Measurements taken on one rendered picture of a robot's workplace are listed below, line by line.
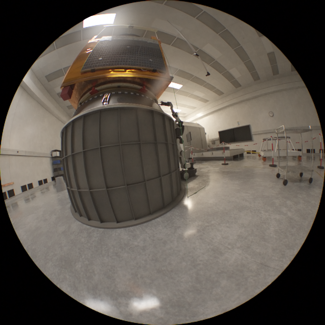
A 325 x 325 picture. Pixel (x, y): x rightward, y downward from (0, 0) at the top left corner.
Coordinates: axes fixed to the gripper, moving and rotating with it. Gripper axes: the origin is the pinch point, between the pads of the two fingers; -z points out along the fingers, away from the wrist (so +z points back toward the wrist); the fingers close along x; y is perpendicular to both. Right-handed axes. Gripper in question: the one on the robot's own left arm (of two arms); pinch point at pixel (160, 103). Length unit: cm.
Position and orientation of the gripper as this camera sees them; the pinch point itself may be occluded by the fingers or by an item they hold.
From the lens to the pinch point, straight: 225.4
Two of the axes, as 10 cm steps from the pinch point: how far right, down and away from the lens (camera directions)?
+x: -4.1, -0.2, 9.1
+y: -1.2, -9.9, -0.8
